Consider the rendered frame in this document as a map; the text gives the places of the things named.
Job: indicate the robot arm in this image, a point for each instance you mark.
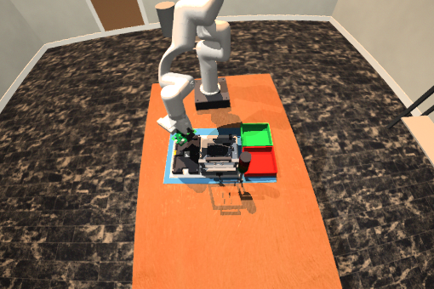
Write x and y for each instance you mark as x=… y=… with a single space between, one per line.
x=191 y=16

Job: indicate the green circuit board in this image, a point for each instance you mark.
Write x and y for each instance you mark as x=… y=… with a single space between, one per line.
x=180 y=138

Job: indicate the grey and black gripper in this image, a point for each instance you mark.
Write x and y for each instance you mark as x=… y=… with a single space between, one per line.
x=184 y=126

